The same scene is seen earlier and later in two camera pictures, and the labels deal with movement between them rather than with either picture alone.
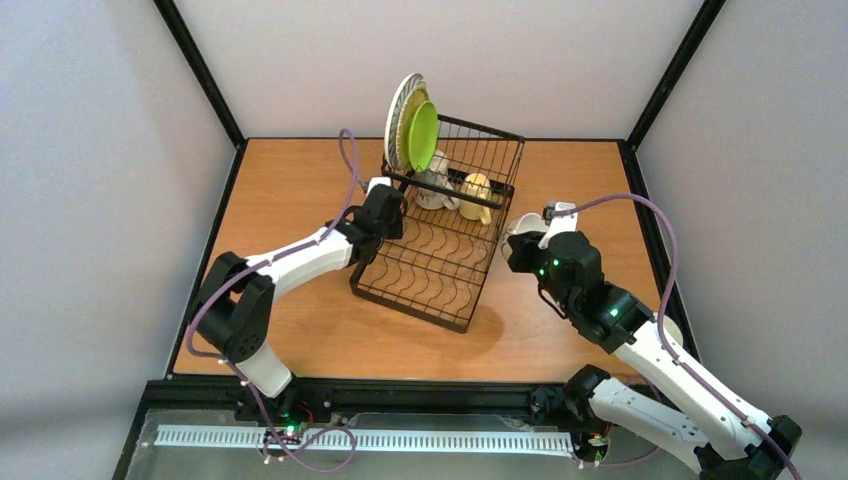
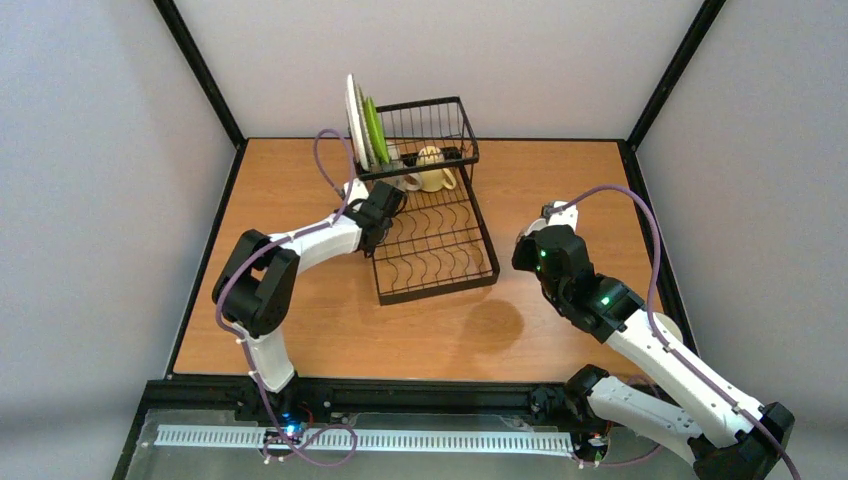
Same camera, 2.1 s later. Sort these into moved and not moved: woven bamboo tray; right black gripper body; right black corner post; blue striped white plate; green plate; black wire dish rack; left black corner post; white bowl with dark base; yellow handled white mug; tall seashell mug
Moved: black wire dish rack; green plate; woven bamboo tray; blue striped white plate; tall seashell mug; yellow handled white mug
Not moved: left black corner post; right black gripper body; right black corner post; white bowl with dark base
